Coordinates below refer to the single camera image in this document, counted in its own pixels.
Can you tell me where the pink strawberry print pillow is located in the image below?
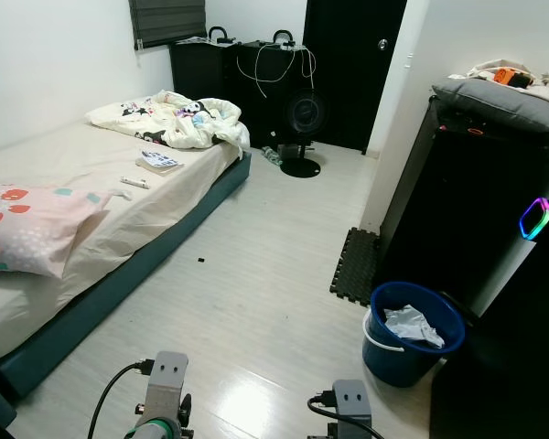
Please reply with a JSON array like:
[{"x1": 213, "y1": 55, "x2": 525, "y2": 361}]
[{"x1": 0, "y1": 183, "x2": 111, "y2": 278}]

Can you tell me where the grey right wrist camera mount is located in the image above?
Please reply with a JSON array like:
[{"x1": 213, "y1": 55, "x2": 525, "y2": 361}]
[{"x1": 332, "y1": 380, "x2": 372, "y2": 439}]

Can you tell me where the white book blue lettering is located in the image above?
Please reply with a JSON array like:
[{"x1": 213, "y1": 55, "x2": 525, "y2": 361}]
[{"x1": 139, "y1": 149, "x2": 184, "y2": 173}]

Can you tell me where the cream cloth pile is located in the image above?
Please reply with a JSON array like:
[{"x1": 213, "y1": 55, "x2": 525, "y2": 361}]
[{"x1": 448, "y1": 59, "x2": 549, "y2": 111}]

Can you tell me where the crumpled white plastic bag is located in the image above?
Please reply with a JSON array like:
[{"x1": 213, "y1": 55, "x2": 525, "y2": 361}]
[{"x1": 382, "y1": 305, "x2": 447, "y2": 348}]

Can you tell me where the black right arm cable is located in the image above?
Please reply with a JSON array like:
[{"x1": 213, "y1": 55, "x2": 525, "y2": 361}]
[{"x1": 307, "y1": 391, "x2": 385, "y2": 439}]

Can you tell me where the black standing fan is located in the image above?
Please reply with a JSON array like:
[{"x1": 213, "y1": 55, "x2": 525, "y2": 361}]
[{"x1": 280, "y1": 90, "x2": 328, "y2": 178}]

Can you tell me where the black door with round knob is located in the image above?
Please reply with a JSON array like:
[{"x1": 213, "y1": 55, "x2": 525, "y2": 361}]
[{"x1": 302, "y1": 0, "x2": 408, "y2": 155}]

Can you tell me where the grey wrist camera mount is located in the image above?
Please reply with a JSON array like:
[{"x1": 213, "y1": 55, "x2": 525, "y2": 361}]
[
  {"x1": 146, "y1": 350, "x2": 189, "y2": 417},
  {"x1": 332, "y1": 380, "x2": 372, "y2": 439}
]

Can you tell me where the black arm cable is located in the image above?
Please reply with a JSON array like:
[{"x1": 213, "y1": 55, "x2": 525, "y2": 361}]
[
  {"x1": 87, "y1": 359, "x2": 156, "y2": 439},
  {"x1": 307, "y1": 391, "x2": 385, "y2": 439}
]

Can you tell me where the white hanging cable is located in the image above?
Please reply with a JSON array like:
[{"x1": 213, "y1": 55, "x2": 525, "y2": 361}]
[{"x1": 252, "y1": 42, "x2": 317, "y2": 100}]

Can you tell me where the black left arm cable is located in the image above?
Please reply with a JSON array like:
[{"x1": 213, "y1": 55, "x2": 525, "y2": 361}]
[{"x1": 87, "y1": 359, "x2": 156, "y2": 439}]

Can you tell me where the cream sheeted mattress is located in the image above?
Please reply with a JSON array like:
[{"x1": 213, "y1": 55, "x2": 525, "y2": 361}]
[{"x1": 0, "y1": 117, "x2": 248, "y2": 362}]

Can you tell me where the blue plastic bucket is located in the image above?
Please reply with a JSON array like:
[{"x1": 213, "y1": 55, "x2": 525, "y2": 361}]
[{"x1": 361, "y1": 281, "x2": 466, "y2": 388}]

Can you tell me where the black foam floor mat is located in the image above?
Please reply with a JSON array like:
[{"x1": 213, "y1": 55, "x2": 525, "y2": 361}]
[{"x1": 329, "y1": 227, "x2": 382, "y2": 307}]

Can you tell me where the grey cushion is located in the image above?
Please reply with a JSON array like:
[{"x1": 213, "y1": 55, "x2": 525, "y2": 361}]
[{"x1": 430, "y1": 76, "x2": 549, "y2": 134}]

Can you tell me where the rainbow lit ring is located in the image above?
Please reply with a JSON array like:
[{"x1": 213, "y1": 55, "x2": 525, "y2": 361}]
[{"x1": 519, "y1": 197, "x2": 549, "y2": 241}]

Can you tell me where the cream cartoon print duvet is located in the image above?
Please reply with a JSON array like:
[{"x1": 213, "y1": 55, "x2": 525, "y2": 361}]
[{"x1": 85, "y1": 90, "x2": 251, "y2": 155}]

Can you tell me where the dark window blind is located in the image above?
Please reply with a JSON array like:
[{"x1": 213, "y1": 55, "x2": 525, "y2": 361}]
[{"x1": 130, "y1": 0, "x2": 208, "y2": 49}]

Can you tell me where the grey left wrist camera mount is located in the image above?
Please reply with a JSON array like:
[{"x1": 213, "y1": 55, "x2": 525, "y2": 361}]
[{"x1": 146, "y1": 350, "x2": 189, "y2": 417}]

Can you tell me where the small orange item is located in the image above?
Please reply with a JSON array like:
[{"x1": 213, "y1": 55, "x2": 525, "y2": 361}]
[{"x1": 492, "y1": 67, "x2": 532, "y2": 88}]

